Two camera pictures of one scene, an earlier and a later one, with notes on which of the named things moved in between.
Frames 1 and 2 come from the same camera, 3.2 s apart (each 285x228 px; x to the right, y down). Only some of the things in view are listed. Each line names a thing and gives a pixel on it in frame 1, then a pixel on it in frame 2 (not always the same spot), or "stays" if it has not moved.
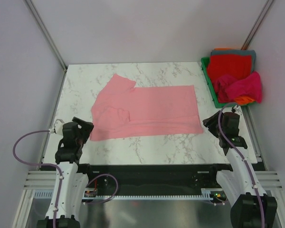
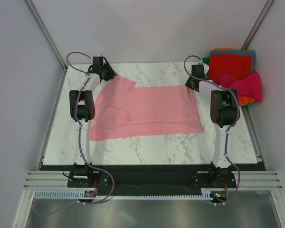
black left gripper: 88,127 -> 112,72
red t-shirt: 237,65 stays
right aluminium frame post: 257,24 stays
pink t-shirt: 122,109 stays
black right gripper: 207,121 -> 187,84
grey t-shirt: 248,52 stays
